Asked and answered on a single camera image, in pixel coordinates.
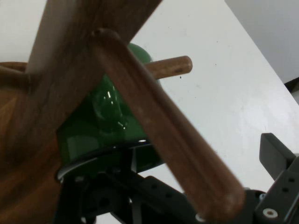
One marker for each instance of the brown wooden mug tree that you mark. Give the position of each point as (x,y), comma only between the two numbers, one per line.
(70,58)

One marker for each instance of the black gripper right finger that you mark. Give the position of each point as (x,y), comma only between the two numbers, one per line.
(285,186)

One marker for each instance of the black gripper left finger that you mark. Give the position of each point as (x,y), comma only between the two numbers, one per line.
(158,198)

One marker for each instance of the green enamel mug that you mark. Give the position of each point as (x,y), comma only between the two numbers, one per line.
(88,140)

